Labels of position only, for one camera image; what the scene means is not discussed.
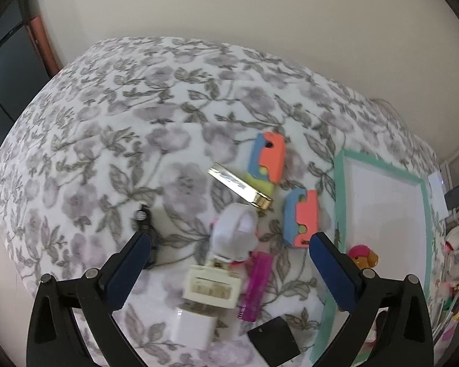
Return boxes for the brown door frame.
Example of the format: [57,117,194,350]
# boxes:
[25,15,62,77]

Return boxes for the white paper sheet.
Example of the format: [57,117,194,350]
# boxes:
[428,172,450,220]

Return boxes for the white board green border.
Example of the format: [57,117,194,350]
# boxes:
[310,149,435,364]

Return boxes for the black square card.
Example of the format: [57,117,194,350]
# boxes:
[248,317,301,367]

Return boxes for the clear bin of colourful toys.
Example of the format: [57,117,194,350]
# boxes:
[432,225,459,352]

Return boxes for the orange blue toy knife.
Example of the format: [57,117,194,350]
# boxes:
[282,189,320,249]

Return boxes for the pink lighter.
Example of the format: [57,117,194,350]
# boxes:
[237,251,272,322]

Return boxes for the dark cabinet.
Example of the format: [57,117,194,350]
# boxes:
[0,0,50,123]

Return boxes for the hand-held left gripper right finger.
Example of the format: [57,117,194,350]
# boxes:
[309,231,435,367]

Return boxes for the grey small box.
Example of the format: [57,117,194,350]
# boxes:
[444,185,459,209]

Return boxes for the small black metal-capped item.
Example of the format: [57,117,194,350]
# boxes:
[134,206,157,268]

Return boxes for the orange toy knife yellow blade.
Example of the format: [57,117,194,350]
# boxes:
[245,132,287,199]

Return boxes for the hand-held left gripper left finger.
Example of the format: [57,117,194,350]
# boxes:
[26,231,154,367]

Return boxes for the floral printed blanket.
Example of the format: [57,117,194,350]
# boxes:
[0,36,444,367]

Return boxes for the pink yellow small toy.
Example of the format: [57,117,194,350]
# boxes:
[347,245,379,270]

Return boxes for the white charger plug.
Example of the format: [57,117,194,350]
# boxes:
[171,306,218,350]

